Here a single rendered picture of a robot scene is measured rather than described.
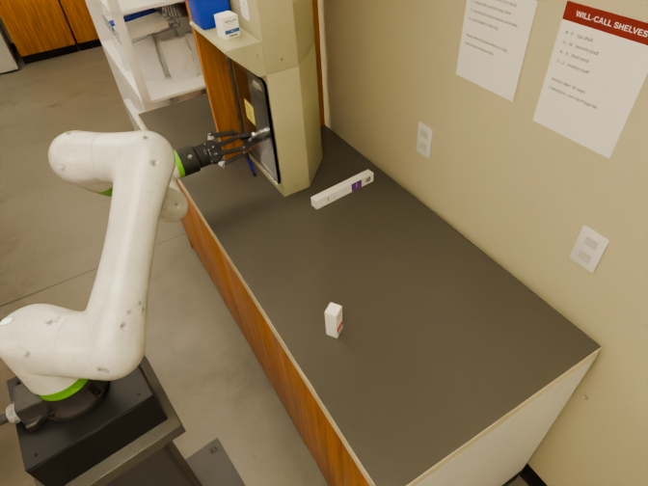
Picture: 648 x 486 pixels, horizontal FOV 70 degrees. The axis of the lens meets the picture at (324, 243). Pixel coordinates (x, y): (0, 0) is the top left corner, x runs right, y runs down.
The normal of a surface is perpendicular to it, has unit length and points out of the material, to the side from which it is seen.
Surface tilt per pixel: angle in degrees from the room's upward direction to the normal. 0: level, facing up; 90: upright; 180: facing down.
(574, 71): 90
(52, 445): 4
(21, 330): 7
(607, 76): 90
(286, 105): 90
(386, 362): 0
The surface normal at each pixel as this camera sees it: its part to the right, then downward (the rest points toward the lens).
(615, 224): -0.86, 0.39
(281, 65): 0.51, 0.58
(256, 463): -0.05, -0.72
